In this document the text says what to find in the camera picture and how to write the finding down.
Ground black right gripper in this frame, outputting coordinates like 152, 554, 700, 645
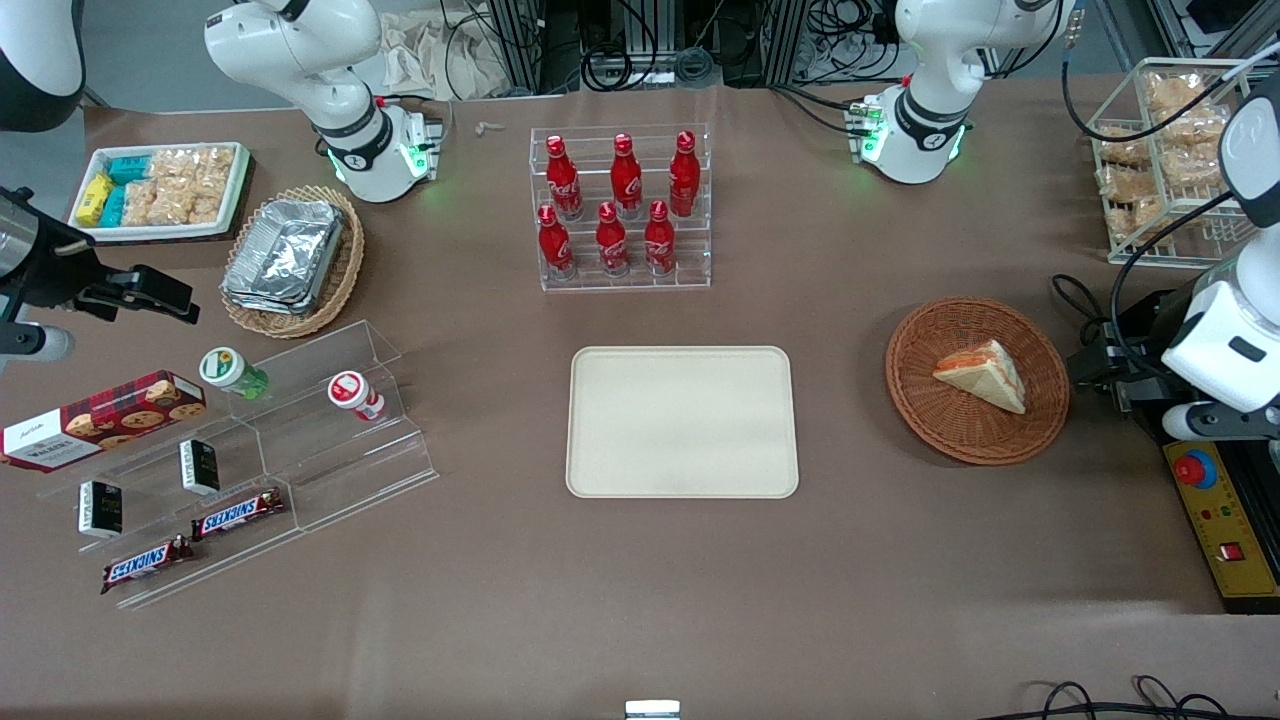
0, 195, 201, 325

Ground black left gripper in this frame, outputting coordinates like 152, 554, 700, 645
1068, 338, 1177, 406

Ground triangular sandwich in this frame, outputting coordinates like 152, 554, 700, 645
932, 339, 1028, 415

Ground white rectangular snack tray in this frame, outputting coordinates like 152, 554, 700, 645
67, 142, 251, 244

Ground round brown wicker basket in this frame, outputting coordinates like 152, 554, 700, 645
885, 296, 1071, 466

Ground oval light wicker basket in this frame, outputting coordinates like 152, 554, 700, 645
220, 184, 366, 339

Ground beige plastic tray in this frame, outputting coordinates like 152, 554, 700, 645
566, 346, 800, 499

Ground black machine housing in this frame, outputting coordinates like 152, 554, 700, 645
1105, 288, 1280, 471

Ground green capped small bottle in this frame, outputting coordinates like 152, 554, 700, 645
198, 346, 269, 401

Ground yellow snack packet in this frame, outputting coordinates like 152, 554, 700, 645
75, 172, 114, 227

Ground red tartan cookie box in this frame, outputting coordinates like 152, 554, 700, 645
0, 370, 208, 473

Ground stacked aluminium foil trays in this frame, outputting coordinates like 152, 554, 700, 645
222, 198, 346, 316

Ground bagged fried snack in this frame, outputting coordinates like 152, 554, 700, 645
1097, 165, 1161, 201
1160, 140, 1239, 189
1110, 195, 1196, 246
1143, 72, 1209, 111
1095, 128, 1151, 166
1155, 105, 1231, 146

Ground small black white box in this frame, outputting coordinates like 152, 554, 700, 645
179, 438, 221, 496
78, 480, 124, 539

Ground red capped small bottle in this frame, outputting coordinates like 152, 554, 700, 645
327, 370, 387, 424

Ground yellow black control box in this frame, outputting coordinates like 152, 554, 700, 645
1163, 430, 1280, 613

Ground Snickers chocolate bar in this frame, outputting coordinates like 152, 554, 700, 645
190, 488, 286, 542
100, 535, 196, 595

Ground clear acrylic step shelf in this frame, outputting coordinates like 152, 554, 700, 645
38, 320, 441, 611

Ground crumpled beige cloth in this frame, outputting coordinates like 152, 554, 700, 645
378, 10, 513, 101

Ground clear acrylic bottle rack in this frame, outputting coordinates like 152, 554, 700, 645
529, 124, 713, 293

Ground red cola bottle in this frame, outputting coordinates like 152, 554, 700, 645
669, 131, 700, 218
545, 135, 583, 221
596, 202, 630, 278
537, 204, 576, 281
611, 133, 643, 219
644, 200, 677, 276

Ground black looped table cable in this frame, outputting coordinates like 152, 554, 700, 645
1050, 273, 1116, 351

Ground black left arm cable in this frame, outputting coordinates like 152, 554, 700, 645
1060, 0, 1280, 353

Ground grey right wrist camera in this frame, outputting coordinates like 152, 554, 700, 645
0, 325, 76, 367

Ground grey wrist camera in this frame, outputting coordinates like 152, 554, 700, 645
0, 325, 76, 367
1163, 400, 1280, 443

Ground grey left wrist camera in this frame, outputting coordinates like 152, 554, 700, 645
1163, 400, 1280, 443

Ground white wire basket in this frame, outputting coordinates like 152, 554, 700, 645
1085, 57, 1266, 268

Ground black floor cable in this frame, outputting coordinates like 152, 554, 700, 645
985, 675, 1280, 720

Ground aluminium frame rack with cables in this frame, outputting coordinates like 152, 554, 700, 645
440, 0, 906, 96

